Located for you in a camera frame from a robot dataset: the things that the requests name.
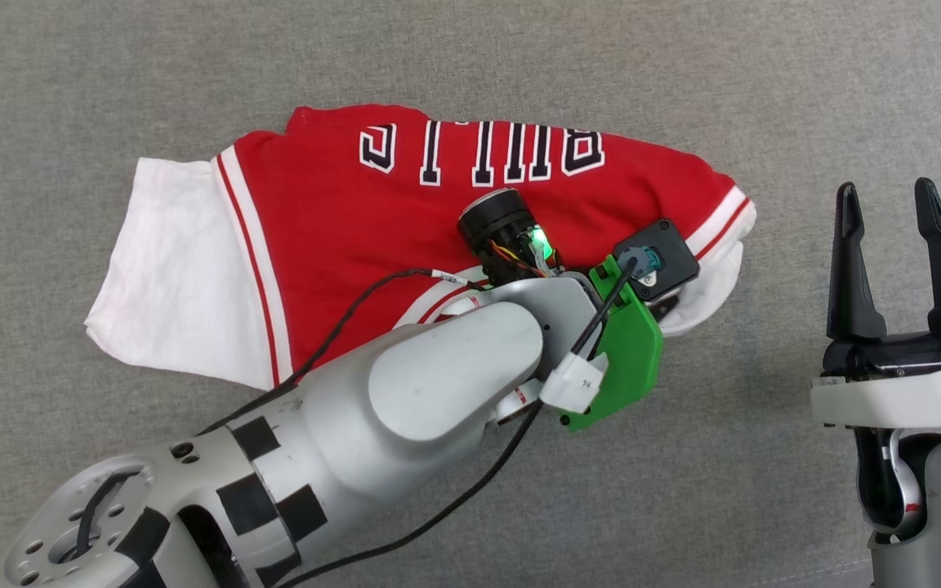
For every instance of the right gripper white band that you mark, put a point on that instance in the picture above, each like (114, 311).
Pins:
(895, 400)

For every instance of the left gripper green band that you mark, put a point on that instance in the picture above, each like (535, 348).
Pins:
(634, 351)

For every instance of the red and white Bulls jersey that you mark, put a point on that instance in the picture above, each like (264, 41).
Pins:
(340, 229)

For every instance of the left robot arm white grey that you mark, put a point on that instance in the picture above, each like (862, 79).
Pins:
(405, 392)

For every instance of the black cylindrical lens module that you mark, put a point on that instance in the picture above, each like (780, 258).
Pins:
(495, 220)

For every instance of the black box wrist camera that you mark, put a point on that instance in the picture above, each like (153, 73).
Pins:
(671, 245)

